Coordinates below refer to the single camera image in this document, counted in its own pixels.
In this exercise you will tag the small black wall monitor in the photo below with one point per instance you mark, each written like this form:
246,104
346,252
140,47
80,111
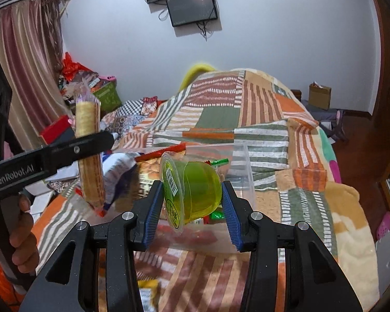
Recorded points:
191,8

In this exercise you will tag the small green snack packet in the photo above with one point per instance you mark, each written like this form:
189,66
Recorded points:
218,215

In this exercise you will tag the clear plastic storage container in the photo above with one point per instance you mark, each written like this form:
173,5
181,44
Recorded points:
243,169

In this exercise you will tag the blue white snack packet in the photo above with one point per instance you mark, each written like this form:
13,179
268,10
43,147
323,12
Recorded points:
120,175

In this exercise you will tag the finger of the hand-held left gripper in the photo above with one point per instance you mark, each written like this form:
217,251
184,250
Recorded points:
84,146

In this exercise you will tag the curtain rail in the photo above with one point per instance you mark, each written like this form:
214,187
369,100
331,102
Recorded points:
18,3

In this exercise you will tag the person's left hand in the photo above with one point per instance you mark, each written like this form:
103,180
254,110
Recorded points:
24,237

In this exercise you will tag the striped red beige curtains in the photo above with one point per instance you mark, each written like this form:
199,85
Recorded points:
22,71

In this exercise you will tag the green jelly cup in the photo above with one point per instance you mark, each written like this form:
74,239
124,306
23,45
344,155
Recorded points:
198,191

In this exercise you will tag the yellow foam cushion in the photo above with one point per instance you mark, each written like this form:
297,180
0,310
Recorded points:
195,73

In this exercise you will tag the patchwork blanket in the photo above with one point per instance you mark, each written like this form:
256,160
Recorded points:
263,130

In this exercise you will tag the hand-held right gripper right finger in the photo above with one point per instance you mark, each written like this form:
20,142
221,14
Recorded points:
230,214

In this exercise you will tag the red plastic bag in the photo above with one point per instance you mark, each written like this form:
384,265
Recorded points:
73,66

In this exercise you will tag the wafer roll packet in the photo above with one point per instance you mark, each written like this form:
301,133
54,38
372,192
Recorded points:
88,113

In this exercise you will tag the orange cracker packet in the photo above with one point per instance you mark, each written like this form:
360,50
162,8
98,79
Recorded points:
149,170

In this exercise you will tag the red snack packet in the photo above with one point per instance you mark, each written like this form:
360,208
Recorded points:
156,155

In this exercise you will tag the brown paper bag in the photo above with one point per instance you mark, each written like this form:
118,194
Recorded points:
320,97

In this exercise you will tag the grey backpack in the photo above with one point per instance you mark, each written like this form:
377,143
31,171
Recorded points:
328,122

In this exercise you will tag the yellow white snack packet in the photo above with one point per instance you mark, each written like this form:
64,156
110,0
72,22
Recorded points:
148,294

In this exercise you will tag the red box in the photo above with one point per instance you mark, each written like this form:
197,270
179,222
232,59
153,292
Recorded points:
57,129

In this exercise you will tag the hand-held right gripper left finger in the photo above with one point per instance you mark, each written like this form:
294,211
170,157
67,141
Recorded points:
152,211

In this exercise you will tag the green-edged clear nut packet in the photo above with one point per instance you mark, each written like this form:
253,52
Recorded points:
219,166

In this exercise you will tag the checkered cloth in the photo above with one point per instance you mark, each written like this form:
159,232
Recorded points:
138,106

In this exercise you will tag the small wooden nightstand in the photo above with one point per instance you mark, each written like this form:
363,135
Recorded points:
296,95

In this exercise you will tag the pink slipper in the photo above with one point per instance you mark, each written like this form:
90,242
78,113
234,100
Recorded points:
384,226

